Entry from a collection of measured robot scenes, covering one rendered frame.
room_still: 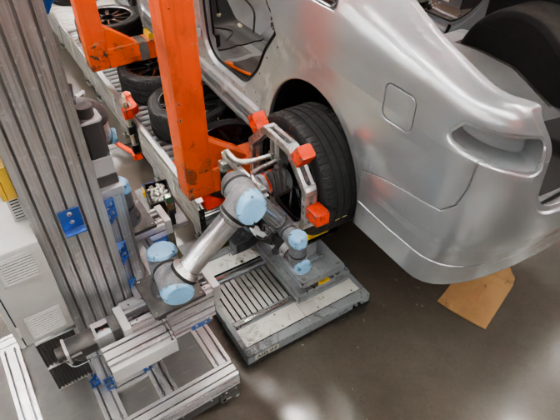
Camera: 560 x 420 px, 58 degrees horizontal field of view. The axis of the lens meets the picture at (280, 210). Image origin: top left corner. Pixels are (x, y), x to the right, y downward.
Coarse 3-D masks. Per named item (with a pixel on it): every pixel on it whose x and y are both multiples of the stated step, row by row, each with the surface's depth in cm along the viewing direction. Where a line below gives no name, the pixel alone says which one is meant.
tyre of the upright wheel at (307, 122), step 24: (288, 120) 239; (312, 120) 239; (336, 120) 240; (264, 144) 272; (312, 144) 230; (336, 144) 234; (312, 168) 235; (336, 168) 233; (336, 192) 236; (336, 216) 244
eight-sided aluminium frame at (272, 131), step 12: (264, 132) 246; (276, 132) 245; (252, 144) 264; (288, 144) 233; (252, 156) 269; (288, 156) 232; (252, 168) 275; (300, 180) 232; (312, 180) 233; (312, 192) 233; (276, 204) 278; (288, 216) 271; (300, 228) 250
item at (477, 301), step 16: (496, 272) 321; (448, 288) 312; (464, 288) 312; (480, 288) 312; (496, 288) 312; (448, 304) 302; (464, 304) 303; (480, 304) 303; (496, 304) 303; (480, 320) 294
